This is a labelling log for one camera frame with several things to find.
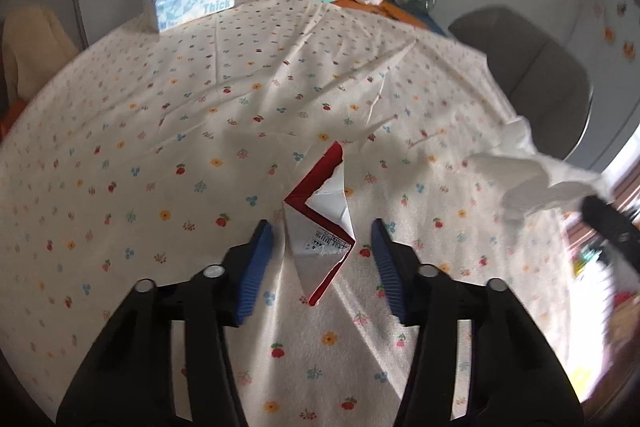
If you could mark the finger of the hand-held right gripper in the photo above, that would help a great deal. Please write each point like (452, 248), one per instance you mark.
(607, 219)

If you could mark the floral tablecloth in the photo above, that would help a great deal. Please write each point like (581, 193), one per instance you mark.
(150, 107)

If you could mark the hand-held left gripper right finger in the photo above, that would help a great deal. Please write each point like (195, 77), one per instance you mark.
(390, 277)

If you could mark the beige chair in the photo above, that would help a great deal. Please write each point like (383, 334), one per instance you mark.
(30, 42)

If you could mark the white tissue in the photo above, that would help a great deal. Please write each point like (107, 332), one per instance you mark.
(525, 187)

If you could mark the orange cushion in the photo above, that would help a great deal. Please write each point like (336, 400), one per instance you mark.
(12, 112)

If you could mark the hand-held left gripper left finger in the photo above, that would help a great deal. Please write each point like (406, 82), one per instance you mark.
(252, 277)

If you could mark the grey chair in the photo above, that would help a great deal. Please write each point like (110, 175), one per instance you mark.
(530, 67)

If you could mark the red and white paper wrapper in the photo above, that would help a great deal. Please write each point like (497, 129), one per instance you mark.
(320, 227)

